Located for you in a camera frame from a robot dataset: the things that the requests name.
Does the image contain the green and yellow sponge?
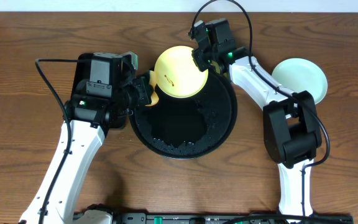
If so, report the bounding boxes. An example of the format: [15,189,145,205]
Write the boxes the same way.
[147,70,159,106]

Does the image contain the yellow plate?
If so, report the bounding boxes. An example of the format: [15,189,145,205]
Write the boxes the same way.
[154,45,208,98]

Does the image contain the mint plate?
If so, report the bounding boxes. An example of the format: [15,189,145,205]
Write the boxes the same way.
[272,58,328,104]

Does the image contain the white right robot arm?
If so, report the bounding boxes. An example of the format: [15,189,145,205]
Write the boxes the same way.
[188,19,325,223]

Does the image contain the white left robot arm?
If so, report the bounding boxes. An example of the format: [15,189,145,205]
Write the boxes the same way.
[19,52,154,223]

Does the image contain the black rectangular tray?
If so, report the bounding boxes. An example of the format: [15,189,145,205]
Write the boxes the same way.
[65,52,134,132]

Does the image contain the black round tray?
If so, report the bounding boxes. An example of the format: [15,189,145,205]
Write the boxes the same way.
[129,71,237,159]

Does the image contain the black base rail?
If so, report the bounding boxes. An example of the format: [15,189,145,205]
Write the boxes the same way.
[73,211,354,224]

